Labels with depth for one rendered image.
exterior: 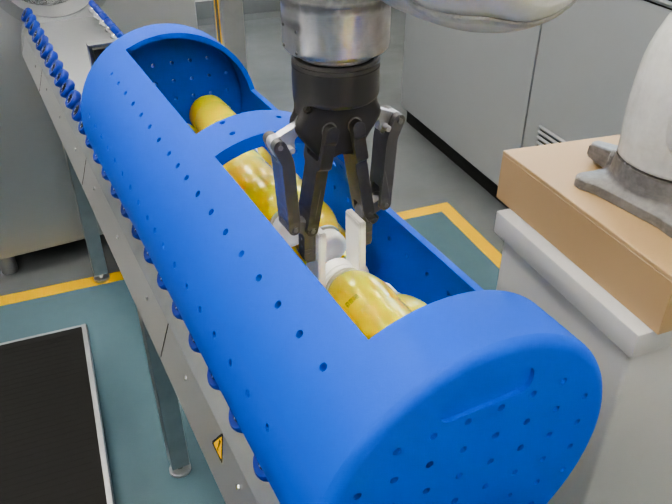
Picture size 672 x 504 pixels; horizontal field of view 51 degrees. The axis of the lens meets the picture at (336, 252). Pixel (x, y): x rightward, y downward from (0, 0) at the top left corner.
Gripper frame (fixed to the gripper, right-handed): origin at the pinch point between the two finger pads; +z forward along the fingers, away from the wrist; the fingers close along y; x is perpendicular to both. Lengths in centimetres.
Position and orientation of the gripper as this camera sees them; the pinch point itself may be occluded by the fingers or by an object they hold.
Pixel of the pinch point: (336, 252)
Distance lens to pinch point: 70.0
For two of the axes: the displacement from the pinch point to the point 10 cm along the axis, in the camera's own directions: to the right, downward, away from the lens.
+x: 4.6, 5.0, -7.3
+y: -8.9, 2.6, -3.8
